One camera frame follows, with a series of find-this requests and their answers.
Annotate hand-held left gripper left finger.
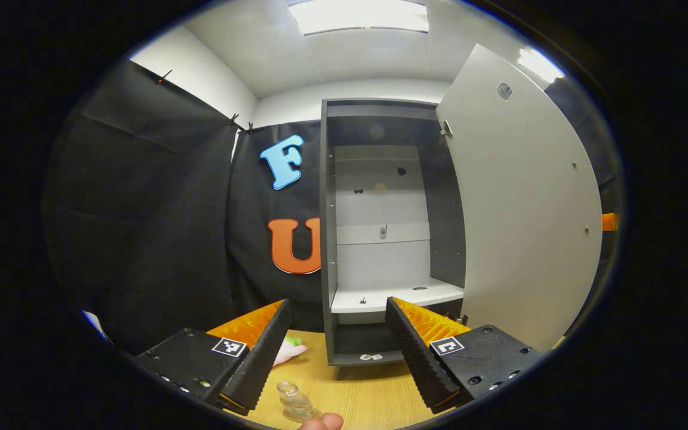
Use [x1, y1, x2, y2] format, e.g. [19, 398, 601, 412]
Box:
[132, 299, 292, 417]

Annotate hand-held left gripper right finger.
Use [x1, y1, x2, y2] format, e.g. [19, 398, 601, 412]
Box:
[385, 296, 545, 414]

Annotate clear glass bottle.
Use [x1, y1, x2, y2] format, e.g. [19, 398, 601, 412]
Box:
[277, 382, 323, 423]

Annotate light grey cabinet door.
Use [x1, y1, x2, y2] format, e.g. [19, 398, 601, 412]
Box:
[435, 43, 603, 352]

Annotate dark grey cabinet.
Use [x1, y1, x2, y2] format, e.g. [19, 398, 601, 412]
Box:
[319, 99, 469, 380]

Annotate pink plush toy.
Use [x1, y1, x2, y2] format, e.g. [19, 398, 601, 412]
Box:
[272, 336, 309, 367]

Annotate small ceiling light panel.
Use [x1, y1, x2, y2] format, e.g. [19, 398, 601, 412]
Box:
[517, 47, 566, 84]

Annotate black backdrop cloth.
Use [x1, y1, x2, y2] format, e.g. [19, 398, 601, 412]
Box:
[45, 60, 625, 356]

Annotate large ceiling light panel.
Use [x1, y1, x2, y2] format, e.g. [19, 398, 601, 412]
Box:
[287, 0, 429, 35]

